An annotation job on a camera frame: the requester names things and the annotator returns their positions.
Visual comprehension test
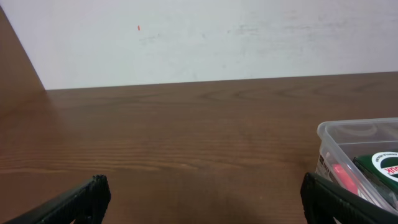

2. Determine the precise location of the clear plastic container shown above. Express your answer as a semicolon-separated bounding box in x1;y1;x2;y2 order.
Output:
316;118;397;214

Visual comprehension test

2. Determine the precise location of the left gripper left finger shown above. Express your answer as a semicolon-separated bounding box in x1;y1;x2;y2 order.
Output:
6;175;111;224

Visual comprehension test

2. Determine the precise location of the green box round logo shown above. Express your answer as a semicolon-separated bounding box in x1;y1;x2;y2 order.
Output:
353;151;397;209

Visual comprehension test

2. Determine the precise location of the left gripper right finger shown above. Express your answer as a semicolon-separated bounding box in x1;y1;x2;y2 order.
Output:
300;172;397;224

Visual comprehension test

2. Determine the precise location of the red medicine box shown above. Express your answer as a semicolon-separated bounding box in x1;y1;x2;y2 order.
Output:
333;164;358;195

